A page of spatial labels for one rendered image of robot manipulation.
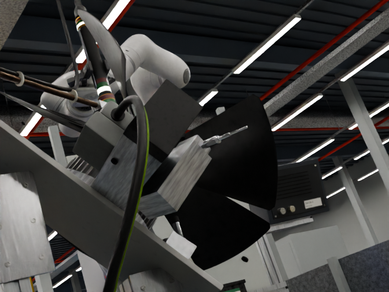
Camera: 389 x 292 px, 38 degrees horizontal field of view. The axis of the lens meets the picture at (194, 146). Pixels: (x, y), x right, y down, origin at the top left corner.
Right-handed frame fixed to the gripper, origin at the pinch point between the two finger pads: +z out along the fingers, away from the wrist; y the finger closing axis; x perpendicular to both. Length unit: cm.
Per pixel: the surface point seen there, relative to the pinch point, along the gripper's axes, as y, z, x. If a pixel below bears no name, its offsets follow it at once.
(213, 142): 0, 41, -42
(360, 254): -149, -101, -54
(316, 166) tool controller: -81, -29, -27
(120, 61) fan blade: 11.4, 38.5, -22.7
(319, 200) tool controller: -79, -32, -39
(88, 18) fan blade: 12.3, 32.6, -8.6
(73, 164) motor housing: 16.9, 13.9, -31.2
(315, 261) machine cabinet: -641, -775, 25
